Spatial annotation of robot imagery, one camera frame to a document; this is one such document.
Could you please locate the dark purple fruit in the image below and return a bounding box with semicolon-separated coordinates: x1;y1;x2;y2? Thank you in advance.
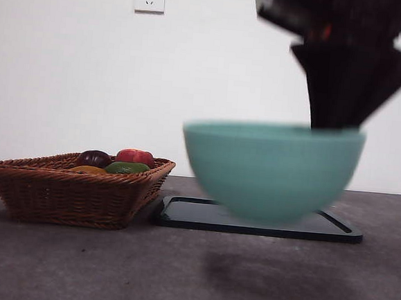
75;149;114;170

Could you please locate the brown wicker basket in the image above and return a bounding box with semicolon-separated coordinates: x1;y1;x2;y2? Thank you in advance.
0;145;177;235

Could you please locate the yellow-brown kiwifruit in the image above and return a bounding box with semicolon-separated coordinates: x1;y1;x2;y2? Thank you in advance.
66;164;108;177

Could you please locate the red apple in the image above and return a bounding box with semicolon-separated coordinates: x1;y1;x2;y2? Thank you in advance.
114;147;156;168

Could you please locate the light teal bowl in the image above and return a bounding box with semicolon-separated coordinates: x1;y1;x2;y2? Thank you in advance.
176;116;368;231

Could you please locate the green avocado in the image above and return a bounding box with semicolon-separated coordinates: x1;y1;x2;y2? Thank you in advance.
103;159;152;177

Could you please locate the dark teal rectangular tray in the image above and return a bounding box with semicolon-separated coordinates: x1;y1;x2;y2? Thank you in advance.
152;194;366;245

